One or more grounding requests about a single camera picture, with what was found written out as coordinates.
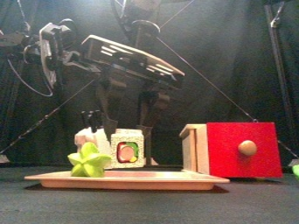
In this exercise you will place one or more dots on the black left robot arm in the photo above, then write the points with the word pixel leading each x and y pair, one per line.
pixel 51 46

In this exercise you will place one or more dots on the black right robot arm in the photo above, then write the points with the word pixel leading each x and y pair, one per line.
pixel 136 17

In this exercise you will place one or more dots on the wooden drawer housing box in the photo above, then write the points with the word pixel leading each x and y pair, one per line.
pixel 189 145

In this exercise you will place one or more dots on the sushi roll piece toy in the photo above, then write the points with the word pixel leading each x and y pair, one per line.
pixel 127 151

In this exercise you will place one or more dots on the red-front wooden drawer with knob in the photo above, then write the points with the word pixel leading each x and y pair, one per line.
pixel 241 148

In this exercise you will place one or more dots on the green toy piece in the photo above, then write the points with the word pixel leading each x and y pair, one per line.
pixel 297 171

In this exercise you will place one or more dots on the white toy knife block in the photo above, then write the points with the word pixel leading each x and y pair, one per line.
pixel 94 140

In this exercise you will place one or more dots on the green star fruit toy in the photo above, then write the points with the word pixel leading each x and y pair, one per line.
pixel 88 162

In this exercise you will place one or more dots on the pink plastic tray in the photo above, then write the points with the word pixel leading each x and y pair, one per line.
pixel 128 179

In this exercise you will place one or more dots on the white frame foot bracket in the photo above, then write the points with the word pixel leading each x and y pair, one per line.
pixel 4 159
pixel 294 162

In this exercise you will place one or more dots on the black frame pole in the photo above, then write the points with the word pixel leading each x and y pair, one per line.
pixel 278 58

